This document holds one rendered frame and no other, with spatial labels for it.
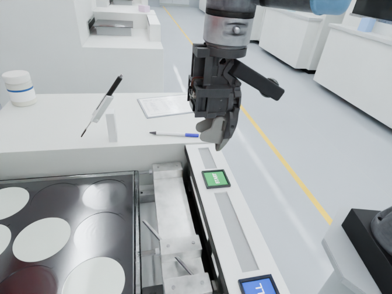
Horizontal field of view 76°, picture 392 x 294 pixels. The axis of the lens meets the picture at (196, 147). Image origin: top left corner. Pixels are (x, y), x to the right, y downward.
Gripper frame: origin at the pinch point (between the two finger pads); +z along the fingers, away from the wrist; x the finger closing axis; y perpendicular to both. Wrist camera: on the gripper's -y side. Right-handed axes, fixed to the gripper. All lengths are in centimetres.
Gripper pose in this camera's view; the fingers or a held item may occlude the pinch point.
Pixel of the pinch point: (221, 144)
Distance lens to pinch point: 53.0
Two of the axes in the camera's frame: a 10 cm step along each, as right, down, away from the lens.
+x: 2.2, 5.7, -7.9
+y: -9.7, 0.6, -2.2
